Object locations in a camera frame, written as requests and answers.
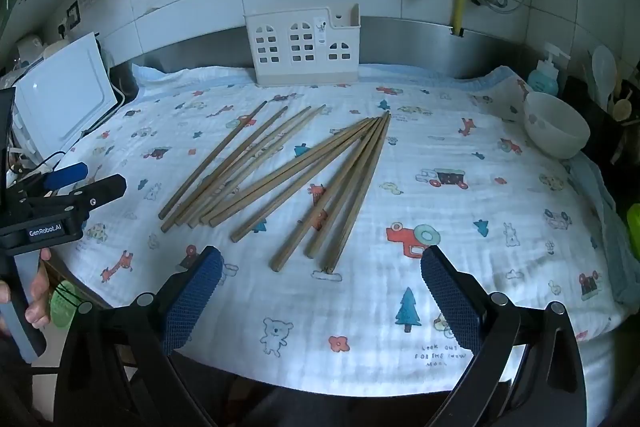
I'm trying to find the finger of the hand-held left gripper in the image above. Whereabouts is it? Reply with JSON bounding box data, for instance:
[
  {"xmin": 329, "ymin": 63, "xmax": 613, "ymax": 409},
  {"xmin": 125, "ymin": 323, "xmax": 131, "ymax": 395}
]
[
  {"xmin": 42, "ymin": 162, "xmax": 89, "ymax": 191},
  {"xmin": 30, "ymin": 173, "xmax": 127, "ymax": 221}
]

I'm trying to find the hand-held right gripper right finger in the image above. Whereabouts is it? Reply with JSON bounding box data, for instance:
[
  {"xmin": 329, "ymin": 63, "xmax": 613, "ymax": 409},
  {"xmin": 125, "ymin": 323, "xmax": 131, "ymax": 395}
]
[{"xmin": 421, "ymin": 245, "xmax": 587, "ymax": 427}]

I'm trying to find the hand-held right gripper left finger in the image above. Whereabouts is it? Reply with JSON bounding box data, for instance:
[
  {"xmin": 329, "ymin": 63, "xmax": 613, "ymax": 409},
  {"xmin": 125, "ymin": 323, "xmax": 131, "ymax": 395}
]
[{"xmin": 52, "ymin": 245, "xmax": 224, "ymax": 427}]

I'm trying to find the wooden chopstick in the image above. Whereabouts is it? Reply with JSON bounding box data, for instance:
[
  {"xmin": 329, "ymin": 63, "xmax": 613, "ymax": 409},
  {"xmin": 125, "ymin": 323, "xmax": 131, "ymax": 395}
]
[
  {"xmin": 161, "ymin": 106, "xmax": 290, "ymax": 232},
  {"xmin": 230, "ymin": 117, "xmax": 380, "ymax": 244},
  {"xmin": 322, "ymin": 110, "xmax": 392, "ymax": 275},
  {"xmin": 175, "ymin": 107, "xmax": 313, "ymax": 228},
  {"xmin": 189, "ymin": 105, "xmax": 327, "ymax": 228},
  {"xmin": 304, "ymin": 113, "xmax": 390, "ymax": 259},
  {"xmin": 208, "ymin": 117, "xmax": 375, "ymax": 229},
  {"xmin": 269, "ymin": 114, "xmax": 386, "ymax": 272},
  {"xmin": 200, "ymin": 107, "xmax": 323, "ymax": 225},
  {"xmin": 159, "ymin": 101, "xmax": 268, "ymax": 220}
]

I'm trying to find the white house-shaped utensil holder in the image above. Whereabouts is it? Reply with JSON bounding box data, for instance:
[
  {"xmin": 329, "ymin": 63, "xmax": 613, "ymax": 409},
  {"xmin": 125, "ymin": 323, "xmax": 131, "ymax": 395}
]
[{"xmin": 244, "ymin": 3, "xmax": 361, "ymax": 88}]

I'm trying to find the person's left hand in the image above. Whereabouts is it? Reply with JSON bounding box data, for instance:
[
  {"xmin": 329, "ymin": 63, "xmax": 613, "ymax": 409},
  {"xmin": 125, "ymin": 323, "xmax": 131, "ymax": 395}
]
[{"xmin": 24, "ymin": 247, "xmax": 52, "ymax": 329}]

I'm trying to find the white appliance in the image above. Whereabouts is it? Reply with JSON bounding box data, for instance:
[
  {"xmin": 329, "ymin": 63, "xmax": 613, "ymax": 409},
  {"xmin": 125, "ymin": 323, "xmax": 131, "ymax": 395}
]
[{"xmin": 12, "ymin": 32, "xmax": 121, "ymax": 164}]

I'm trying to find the green strainer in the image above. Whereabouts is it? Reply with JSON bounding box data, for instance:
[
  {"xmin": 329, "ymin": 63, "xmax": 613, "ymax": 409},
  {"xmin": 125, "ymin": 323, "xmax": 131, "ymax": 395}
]
[{"xmin": 49, "ymin": 279, "xmax": 84, "ymax": 329}]

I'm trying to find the white printed cloth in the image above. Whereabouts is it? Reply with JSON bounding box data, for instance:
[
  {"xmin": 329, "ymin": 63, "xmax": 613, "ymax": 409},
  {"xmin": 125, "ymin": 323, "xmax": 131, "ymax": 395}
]
[{"xmin": 50, "ymin": 64, "xmax": 631, "ymax": 400}]

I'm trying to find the light blue towel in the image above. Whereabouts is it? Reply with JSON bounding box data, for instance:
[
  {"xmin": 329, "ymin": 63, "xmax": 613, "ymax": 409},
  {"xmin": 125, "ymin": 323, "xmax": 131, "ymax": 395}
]
[{"xmin": 569, "ymin": 156, "xmax": 640, "ymax": 304}]

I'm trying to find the green plastic rack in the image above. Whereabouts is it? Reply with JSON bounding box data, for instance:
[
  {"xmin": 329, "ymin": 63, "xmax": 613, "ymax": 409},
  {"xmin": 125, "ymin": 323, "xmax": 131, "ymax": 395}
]
[{"xmin": 626, "ymin": 203, "xmax": 640, "ymax": 251}]

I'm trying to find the white bowl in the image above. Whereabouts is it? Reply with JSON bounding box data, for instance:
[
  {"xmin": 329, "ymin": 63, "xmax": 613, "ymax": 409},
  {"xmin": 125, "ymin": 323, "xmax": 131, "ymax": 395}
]
[{"xmin": 523, "ymin": 92, "xmax": 592, "ymax": 160}]

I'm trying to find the black utensil rack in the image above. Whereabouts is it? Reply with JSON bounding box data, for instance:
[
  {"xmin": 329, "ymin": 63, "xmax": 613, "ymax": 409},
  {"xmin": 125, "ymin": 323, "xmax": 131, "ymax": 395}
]
[{"xmin": 564, "ymin": 74, "xmax": 640, "ymax": 170}]

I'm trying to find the blue soap dispenser bottle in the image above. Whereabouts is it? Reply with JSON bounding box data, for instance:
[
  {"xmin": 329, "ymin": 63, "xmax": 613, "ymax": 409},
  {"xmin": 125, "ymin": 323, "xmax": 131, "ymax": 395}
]
[{"xmin": 527, "ymin": 42, "xmax": 572, "ymax": 96}]

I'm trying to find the wooden spoon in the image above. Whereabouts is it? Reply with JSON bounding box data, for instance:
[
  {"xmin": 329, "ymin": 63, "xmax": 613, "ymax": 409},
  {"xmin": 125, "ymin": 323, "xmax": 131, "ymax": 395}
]
[{"xmin": 612, "ymin": 89, "xmax": 635, "ymax": 124}]

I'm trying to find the white rice paddle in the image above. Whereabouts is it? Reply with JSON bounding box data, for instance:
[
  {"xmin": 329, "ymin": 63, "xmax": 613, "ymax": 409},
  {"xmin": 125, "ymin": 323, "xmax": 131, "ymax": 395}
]
[{"xmin": 592, "ymin": 45, "xmax": 617, "ymax": 108}]

